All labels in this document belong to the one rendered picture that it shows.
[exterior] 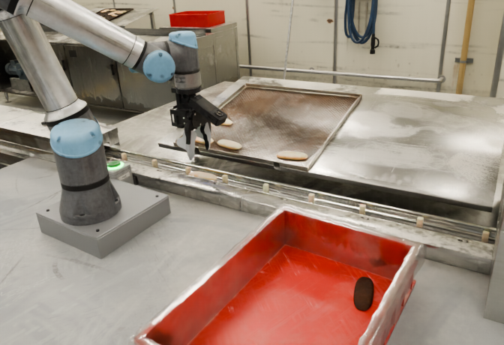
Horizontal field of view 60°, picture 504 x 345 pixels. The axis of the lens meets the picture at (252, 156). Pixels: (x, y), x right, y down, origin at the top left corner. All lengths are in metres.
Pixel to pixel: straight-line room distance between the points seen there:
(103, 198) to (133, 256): 0.16
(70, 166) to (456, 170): 0.99
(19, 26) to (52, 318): 0.66
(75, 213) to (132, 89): 3.41
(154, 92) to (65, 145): 3.24
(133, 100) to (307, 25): 2.08
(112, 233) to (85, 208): 0.09
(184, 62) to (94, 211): 0.46
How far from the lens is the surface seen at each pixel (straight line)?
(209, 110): 1.25
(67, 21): 1.07
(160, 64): 1.07
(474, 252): 1.06
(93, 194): 1.14
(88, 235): 1.12
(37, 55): 1.20
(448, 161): 1.34
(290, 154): 1.35
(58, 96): 1.22
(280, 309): 0.91
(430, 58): 4.82
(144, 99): 4.42
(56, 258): 1.19
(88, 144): 1.10
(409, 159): 1.33
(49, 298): 1.07
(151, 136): 1.85
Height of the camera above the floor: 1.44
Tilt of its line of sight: 23 degrees down
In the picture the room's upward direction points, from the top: 3 degrees counter-clockwise
